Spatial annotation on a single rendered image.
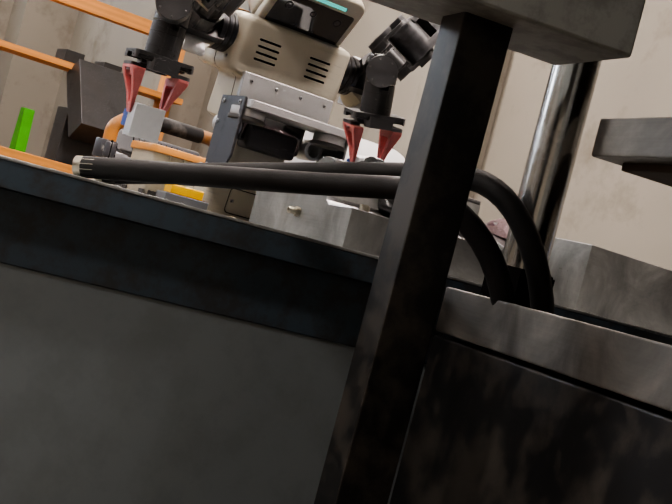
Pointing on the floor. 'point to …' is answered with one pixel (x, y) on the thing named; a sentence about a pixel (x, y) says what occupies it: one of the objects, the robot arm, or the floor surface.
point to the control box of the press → (443, 210)
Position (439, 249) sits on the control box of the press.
